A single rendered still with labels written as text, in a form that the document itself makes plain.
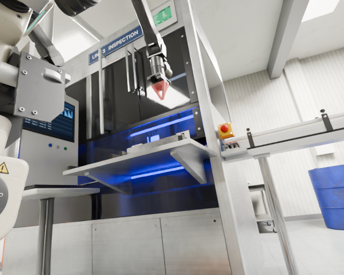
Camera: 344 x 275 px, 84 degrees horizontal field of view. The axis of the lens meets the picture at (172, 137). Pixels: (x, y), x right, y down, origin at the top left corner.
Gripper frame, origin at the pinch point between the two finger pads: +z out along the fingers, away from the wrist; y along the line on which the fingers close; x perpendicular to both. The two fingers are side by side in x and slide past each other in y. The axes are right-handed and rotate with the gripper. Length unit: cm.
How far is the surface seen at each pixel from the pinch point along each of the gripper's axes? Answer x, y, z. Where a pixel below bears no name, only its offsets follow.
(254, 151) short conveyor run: -27, 48, 24
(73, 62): 106, 37, -94
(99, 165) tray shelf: 34.3, -4.1, 22.3
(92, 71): 83, 37, -73
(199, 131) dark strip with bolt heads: -1.8, 37.1, 7.7
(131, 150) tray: 18.2, -0.6, 18.8
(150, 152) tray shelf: 6.7, -3.5, 22.8
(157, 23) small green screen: 13, 38, -82
